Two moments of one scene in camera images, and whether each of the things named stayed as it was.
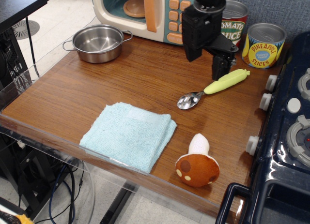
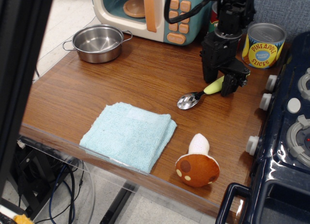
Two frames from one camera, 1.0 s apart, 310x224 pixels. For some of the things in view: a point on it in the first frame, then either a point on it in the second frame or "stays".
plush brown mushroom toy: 197,169 stays
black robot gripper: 202,29 to 219,52
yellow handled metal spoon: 190,100 stays
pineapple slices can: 263,45 stays
